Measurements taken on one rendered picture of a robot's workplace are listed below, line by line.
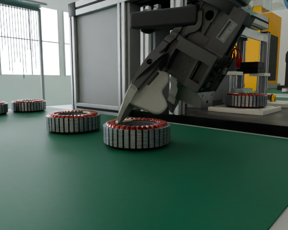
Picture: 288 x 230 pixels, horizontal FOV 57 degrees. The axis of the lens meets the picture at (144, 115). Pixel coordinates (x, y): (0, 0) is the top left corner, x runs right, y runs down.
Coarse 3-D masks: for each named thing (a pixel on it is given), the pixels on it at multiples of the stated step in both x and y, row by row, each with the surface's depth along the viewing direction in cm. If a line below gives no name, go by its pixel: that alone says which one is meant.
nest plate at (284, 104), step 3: (267, 102) 89; (270, 102) 89; (273, 102) 89; (276, 102) 89; (279, 102) 89; (282, 102) 89; (285, 102) 89; (267, 105) 87; (270, 105) 86; (273, 105) 86; (276, 105) 85; (279, 105) 85; (282, 105) 84; (285, 105) 83
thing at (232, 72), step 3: (234, 60) 78; (234, 63) 78; (231, 66) 77; (234, 66) 78; (231, 69) 77; (234, 69) 78; (228, 72) 74; (231, 72) 74; (234, 72) 73; (237, 72) 75; (240, 72) 76
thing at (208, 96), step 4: (204, 92) 82; (208, 92) 83; (212, 92) 85; (200, 96) 80; (204, 96) 82; (208, 96) 84; (212, 96) 85; (204, 100) 82; (208, 100) 84; (212, 100) 86; (188, 104) 83; (204, 104) 82; (208, 104) 84; (212, 104) 86; (196, 108) 82; (200, 108) 81
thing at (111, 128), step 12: (132, 120) 48; (144, 120) 48; (156, 120) 47; (108, 132) 41; (120, 132) 40; (132, 132) 39; (144, 132) 39; (156, 132) 40; (168, 132) 43; (108, 144) 42; (120, 144) 40; (132, 144) 40; (144, 144) 40; (156, 144) 40
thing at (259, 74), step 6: (240, 66) 96; (246, 66) 95; (252, 66) 93; (258, 66) 92; (246, 72) 95; (252, 72) 93; (258, 72) 93; (264, 72) 97; (234, 78) 101; (234, 84) 101
